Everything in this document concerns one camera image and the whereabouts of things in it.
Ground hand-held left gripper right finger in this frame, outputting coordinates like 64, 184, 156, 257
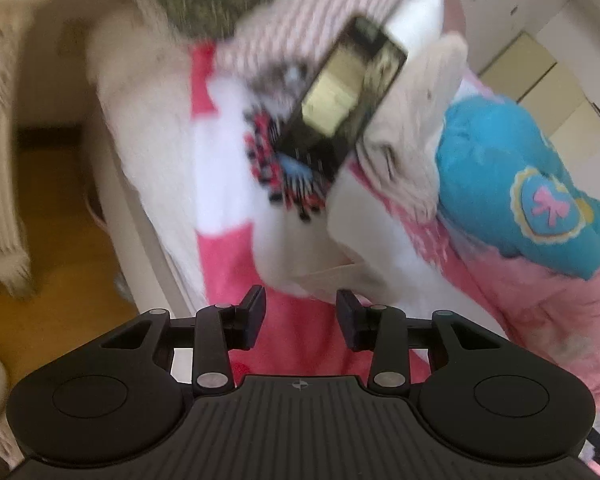
336, 289, 498, 395

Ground white radiator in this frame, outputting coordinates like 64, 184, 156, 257
0, 5, 36, 298

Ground pink striped pillow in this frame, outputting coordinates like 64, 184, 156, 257
220, 0, 416, 91

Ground black smartphone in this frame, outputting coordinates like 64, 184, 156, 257
275, 15, 408, 196

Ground white cotton garment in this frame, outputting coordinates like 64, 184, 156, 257
300, 160, 506, 336

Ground beige knit sweater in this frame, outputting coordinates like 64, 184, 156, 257
357, 32, 468, 221

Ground cardboard box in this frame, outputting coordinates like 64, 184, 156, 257
480, 31, 558, 103
520, 62, 600, 156

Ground blue printed cushion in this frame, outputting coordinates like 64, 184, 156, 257
435, 95, 600, 281

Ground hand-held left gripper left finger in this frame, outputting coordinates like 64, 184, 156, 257
100, 285, 267, 395

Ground pink floral quilt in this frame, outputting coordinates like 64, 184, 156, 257
455, 245, 600, 406

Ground red floral bed blanket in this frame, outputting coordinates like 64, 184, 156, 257
87, 10, 511, 386

